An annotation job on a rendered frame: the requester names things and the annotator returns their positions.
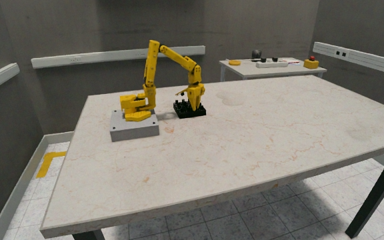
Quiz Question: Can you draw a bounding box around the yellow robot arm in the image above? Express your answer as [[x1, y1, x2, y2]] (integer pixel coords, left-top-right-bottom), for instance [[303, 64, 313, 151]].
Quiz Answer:
[[121, 40, 201, 122]]

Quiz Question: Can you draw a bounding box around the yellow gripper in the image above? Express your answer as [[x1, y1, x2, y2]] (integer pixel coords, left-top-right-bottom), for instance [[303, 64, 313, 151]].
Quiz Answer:
[[175, 83, 205, 111]]

